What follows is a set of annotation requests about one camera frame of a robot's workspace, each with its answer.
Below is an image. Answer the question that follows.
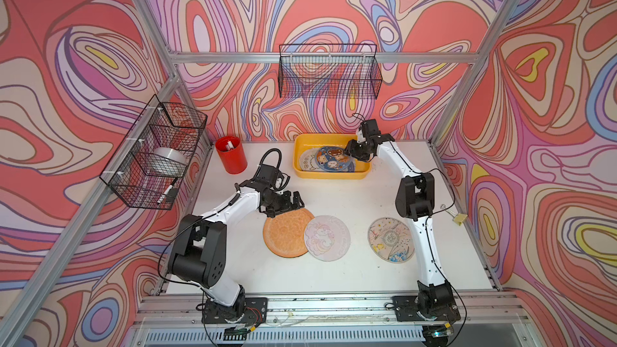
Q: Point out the blue toast cartoon coaster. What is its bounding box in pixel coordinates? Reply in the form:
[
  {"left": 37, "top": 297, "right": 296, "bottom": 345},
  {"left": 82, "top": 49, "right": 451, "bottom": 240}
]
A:
[{"left": 315, "top": 146, "right": 355, "bottom": 173}]

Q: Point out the orange waffle pattern coaster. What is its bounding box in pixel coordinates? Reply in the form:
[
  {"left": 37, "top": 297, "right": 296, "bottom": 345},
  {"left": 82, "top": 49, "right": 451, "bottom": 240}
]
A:
[{"left": 263, "top": 208, "right": 314, "bottom": 258}]

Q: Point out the beige cat coaster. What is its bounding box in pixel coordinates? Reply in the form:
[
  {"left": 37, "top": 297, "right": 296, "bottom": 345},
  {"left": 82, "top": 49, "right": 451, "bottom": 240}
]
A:
[{"left": 299, "top": 148, "right": 321, "bottom": 172}]

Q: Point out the pink unicorn coaster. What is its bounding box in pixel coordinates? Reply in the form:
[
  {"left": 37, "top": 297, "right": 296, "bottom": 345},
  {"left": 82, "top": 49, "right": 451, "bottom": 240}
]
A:
[{"left": 304, "top": 215, "right": 351, "bottom": 262}]

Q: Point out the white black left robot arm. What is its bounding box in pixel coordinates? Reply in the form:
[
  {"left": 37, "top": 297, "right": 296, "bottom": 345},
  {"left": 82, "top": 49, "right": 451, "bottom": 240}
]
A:
[{"left": 168, "top": 164, "right": 305, "bottom": 308}]

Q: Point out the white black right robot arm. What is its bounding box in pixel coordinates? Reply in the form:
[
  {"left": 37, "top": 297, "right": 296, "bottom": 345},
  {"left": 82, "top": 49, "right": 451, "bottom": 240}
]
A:
[{"left": 344, "top": 119, "right": 456, "bottom": 312}]

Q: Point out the yellow plastic storage box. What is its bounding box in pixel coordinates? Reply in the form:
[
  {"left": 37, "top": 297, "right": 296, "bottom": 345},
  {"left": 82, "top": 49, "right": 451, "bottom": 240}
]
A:
[{"left": 292, "top": 133, "right": 371, "bottom": 180}]

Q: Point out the red cylindrical cup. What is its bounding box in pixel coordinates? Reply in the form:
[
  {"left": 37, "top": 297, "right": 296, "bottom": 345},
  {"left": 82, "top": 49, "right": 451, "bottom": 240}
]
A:
[{"left": 215, "top": 136, "right": 247, "bottom": 174}]

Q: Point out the beige wave pattern coaster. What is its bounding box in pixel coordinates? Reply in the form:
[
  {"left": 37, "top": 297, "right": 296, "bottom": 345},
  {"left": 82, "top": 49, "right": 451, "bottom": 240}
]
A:
[{"left": 367, "top": 218, "right": 415, "bottom": 263}]

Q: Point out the white marker in basket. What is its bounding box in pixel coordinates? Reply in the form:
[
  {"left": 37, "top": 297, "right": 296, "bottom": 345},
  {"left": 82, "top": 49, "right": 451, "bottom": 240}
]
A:
[{"left": 157, "top": 178, "right": 178, "bottom": 205}]

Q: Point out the silver tape roll in basket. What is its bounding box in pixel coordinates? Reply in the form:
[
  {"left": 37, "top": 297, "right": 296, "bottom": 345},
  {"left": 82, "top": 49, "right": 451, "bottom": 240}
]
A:
[{"left": 146, "top": 147, "right": 188, "bottom": 178}]

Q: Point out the black wire basket on back wall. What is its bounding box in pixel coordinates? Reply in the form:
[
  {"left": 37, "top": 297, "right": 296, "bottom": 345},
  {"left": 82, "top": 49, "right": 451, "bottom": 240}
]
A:
[{"left": 278, "top": 42, "right": 382, "bottom": 100}]

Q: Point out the black wire basket on wall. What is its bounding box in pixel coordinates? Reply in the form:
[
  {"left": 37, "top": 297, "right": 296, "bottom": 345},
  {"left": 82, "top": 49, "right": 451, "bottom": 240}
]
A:
[
  {"left": 100, "top": 96, "right": 207, "bottom": 210},
  {"left": 278, "top": 42, "right": 382, "bottom": 100}
]

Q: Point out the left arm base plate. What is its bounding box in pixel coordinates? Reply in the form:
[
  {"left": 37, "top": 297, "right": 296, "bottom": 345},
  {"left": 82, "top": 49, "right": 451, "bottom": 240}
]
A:
[{"left": 196, "top": 297, "right": 268, "bottom": 325}]

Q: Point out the black wire basket on left wall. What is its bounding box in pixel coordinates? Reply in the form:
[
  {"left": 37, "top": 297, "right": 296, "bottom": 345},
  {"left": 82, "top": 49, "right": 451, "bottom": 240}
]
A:
[{"left": 100, "top": 96, "right": 207, "bottom": 210}]

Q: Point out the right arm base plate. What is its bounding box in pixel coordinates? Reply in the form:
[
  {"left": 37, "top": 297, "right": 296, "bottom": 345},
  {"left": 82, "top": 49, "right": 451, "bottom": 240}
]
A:
[{"left": 391, "top": 295, "right": 462, "bottom": 323}]

